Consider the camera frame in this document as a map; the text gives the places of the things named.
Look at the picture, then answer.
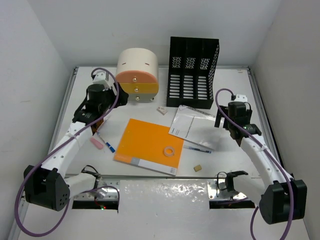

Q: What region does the white spiral manual booklet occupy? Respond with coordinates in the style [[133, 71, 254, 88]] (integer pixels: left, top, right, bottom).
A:
[[168, 105, 222, 150]]

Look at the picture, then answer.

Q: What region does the cream round drawer cabinet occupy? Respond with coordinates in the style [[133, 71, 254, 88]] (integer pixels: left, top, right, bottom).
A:
[[115, 48, 159, 103]]

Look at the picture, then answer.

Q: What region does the black mesh file organizer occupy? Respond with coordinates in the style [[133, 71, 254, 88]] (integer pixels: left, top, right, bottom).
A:
[[166, 36, 220, 110]]

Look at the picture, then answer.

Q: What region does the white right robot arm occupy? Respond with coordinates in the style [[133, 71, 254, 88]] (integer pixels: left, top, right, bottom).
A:
[[214, 101, 307, 225]]

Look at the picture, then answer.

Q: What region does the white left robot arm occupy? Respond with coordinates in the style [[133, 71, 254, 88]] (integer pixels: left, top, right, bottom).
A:
[[23, 83, 129, 211]]

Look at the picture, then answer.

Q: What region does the pink eraser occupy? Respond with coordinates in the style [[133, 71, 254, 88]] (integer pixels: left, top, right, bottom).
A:
[[90, 137, 104, 150]]

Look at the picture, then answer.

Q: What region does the blue gel pen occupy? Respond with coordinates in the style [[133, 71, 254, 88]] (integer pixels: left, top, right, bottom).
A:
[[183, 145, 212, 154]]

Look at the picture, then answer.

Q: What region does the white blue marker pen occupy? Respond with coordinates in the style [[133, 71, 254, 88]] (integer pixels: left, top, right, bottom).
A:
[[96, 131, 116, 153]]

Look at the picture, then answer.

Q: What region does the tan eraser block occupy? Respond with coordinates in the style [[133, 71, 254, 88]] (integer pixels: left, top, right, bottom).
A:
[[193, 165, 202, 172]]

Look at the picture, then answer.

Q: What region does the clear tape roll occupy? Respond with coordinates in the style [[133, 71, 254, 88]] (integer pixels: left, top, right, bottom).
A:
[[163, 146, 175, 157]]

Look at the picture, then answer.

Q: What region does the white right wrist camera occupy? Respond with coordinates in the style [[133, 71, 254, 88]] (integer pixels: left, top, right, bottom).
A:
[[231, 94, 248, 103]]

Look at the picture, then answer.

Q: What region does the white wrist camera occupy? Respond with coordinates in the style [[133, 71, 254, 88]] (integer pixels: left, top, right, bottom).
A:
[[92, 70, 111, 90], [231, 94, 248, 103]]

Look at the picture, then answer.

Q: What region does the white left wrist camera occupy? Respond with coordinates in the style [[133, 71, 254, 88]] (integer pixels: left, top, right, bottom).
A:
[[92, 70, 111, 90]]

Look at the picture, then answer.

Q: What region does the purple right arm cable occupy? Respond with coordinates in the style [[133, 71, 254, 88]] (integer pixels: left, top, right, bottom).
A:
[[215, 87, 295, 240]]

